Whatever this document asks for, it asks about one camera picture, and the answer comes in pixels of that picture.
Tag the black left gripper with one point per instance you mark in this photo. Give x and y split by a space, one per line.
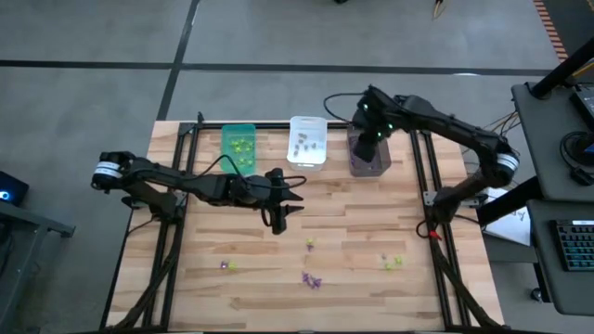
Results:
250 190

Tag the white plastic bin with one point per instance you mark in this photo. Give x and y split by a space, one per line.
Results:
315 125

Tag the black metal cart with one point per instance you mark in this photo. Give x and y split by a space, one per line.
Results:
28 222

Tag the silver mounting plate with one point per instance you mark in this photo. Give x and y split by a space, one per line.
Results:
430 198

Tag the grey desk top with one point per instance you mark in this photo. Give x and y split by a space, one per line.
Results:
557 287
547 162

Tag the grey plastic bin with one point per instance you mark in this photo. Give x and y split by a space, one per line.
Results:
383 167

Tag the black table frame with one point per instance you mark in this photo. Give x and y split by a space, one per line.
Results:
274 125

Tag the teal plastic bin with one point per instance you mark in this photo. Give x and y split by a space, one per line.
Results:
227 134

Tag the black tablet device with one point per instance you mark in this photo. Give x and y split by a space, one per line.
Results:
585 104

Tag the black computer keyboard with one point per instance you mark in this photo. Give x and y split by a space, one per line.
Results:
575 243

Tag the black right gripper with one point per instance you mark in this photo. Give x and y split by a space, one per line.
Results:
376 116

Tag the yellow black tool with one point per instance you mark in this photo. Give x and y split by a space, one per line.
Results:
439 7

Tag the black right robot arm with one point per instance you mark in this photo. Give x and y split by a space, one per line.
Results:
455 127

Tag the black metal pole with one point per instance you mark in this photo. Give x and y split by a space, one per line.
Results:
561 69

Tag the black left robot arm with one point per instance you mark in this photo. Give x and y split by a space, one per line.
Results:
162 176

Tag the black device blue light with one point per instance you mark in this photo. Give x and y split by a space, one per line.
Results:
16 188

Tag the black caster wheel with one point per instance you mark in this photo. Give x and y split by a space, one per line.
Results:
537 294

